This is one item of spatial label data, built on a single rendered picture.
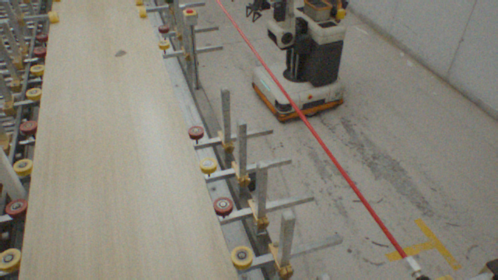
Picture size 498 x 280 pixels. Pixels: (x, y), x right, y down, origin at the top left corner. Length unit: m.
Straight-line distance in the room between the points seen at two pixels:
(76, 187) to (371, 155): 2.28
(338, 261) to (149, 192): 1.35
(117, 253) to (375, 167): 2.20
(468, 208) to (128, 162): 2.34
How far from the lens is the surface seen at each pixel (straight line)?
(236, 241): 1.83
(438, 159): 3.46
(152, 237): 1.53
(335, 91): 3.53
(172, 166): 1.78
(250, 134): 2.04
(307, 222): 2.70
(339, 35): 3.29
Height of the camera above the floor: 2.12
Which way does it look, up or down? 41 degrees down
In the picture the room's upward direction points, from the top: straight up
